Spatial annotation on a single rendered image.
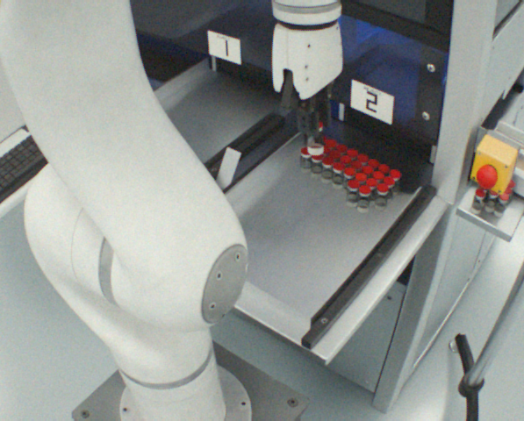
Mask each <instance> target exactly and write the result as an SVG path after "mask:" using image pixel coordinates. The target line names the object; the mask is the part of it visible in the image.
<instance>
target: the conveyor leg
mask: <svg viewBox="0 0 524 421"><path fill-rule="evenodd" d="M523 304H524V261H523V262H522V264H521V267H520V271H519V273H518V274H517V277H516V279H515V281H514V284H513V286H512V288H511V291H510V293H509V295H508V297H507V299H506V302H505V304H504V306H503V308H502V310H501V312H500V314H499V317H498V319H497V321H496V323H495V325H494V326H493V328H492V331H491V333H490V335H489V337H488V339H487V340H486V342H485V345H484V347H483V349H482V351H481V353H480V354H479V356H478V357H477V360H476V362H475V364H474V366H473V368H472V370H471V371H470V373H469V375H468V377H467V379H466V382H467V383H468V385H469V386H471V387H476V386H478V385H479V384H480V382H481V381H482V380H483V378H484V376H485V374H486V372H487V371H488V369H489V367H490V365H491V364H492V362H493V361H494V359H495V357H496V355H497V353H498V352H499V349H500V348H501V346H502V345H503V343H504V341H505V339H506V336H507V335H508V333H509V332H510V330H511V328H512V326H513V323H514V321H515V319H516V318H517V316H518V315H519V313H520V310H521V308H522V306H523Z"/></svg>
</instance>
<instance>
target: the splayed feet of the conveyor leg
mask: <svg viewBox="0 0 524 421"><path fill-rule="evenodd" d="M449 349H450V351H452V352H453V353H459V355H460V358H461V362H462V365H463V377H462V379H461V381H460V382H459V384H458V392H459V394H460V395H461V396H462V397H465V398H466V421H478V413H479V406H478V393H479V392H480V390H481V389H482V388H483V386H484V384H485V379H484V378H483V380H482V381H481V382H480V384H479V385H478V386H476V387H471V386H469V385H468V383H467V382H466V379H467V377H468V375H469V373H470V371H471V370H472V368H473V366H474V364H475V362H474V359H473V355H472V352H471V350H470V345H469V342H468V340H467V338H466V335H465V334H464V333H463V332H460V333H458V334H457V335H456V336H455V337H454V338H453V339H452V340H450V342H449Z"/></svg>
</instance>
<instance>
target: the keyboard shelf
mask: <svg viewBox="0 0 524 421"><path fill-rule="evenodd" d="M29 135H31V134H30V132H26V131H25V130H23V129H22V128H19V129H18V130H17V131H15V132H14V133H13V134H12V135H10V136H9V137H7V138H6V139H4V140H3V141H2V142H0V157H1V156H2V155H3V154H5V153H6V152H7V153H8V151H9V150H10V149H12V148H14V146H15V145H17V144H18V143H19V144H20V142H21V141H22V140H23V139H25V138H27V137H28V136H29ZM2 157H3V156H2ZM36 176H37V175H36ZM36 176H35V177H36ZM35 177H33V178H32V179H31V180H30V181H29V182H28V183H26V184H25V185H24V186H22V187H21V188H20V189H18V190H17V191H16V192H14V193H13V194H12V195H11V196H9V197H8V198H7V199H5V200H4V201H3V202H2V203H0V218H1V217H2V216H3V215H5V214H6V213H7V212H8V211H10V210H11V209H12V208H14V207H15V206H16V205H17V204H19V203H20V202H21V201H23V200H24V199H25V198H26V195H27V193H28V190H29V188H30V186H31V184H32V182H33V180H34V178H35Z"/></svg>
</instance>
